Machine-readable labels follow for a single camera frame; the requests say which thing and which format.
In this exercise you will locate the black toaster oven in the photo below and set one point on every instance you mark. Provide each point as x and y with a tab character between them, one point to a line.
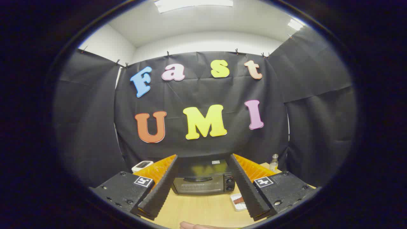
197	184

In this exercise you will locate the white bread toaster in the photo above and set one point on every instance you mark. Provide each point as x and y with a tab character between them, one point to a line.
142	165

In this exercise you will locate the white rectangular tray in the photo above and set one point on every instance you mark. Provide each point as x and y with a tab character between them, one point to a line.
237	207

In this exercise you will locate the small ceiling light panel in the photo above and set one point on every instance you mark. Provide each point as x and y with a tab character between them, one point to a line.
295	24

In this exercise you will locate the brown steak piece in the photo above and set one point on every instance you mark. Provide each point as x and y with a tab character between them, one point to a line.
239	200

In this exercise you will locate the clear glass bottle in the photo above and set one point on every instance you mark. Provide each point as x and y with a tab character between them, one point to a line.
274	163

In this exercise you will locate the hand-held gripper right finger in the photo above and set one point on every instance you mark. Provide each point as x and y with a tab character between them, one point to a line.
248	194

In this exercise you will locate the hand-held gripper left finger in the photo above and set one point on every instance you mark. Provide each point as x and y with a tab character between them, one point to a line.
159	194

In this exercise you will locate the long ceiling light panel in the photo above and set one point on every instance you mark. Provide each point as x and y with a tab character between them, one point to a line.
194	4

